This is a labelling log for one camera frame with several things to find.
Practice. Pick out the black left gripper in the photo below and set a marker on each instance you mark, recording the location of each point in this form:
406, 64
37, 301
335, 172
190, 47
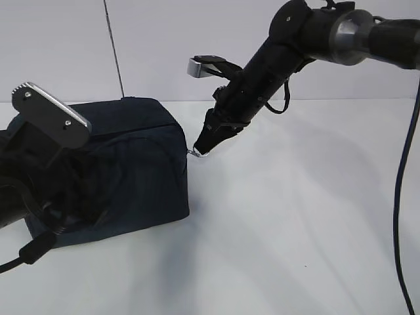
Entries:
45, 180

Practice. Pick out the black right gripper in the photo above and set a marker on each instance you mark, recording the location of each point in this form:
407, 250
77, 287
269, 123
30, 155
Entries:
236, 103

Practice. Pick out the dark blue lunch bag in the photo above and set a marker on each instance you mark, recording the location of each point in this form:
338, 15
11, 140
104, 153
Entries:
146, 182

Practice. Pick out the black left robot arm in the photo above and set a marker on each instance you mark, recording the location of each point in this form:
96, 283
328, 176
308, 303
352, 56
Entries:
43, 180

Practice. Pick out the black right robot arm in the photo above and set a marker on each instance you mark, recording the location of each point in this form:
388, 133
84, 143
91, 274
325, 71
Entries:
298, 35

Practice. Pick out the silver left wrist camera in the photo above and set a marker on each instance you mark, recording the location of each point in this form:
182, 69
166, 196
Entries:
53, 125

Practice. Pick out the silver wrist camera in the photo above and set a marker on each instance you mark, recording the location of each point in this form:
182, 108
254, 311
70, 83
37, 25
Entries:
53, 125
210, 65

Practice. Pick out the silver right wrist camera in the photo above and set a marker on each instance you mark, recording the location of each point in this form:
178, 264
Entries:
210, 65

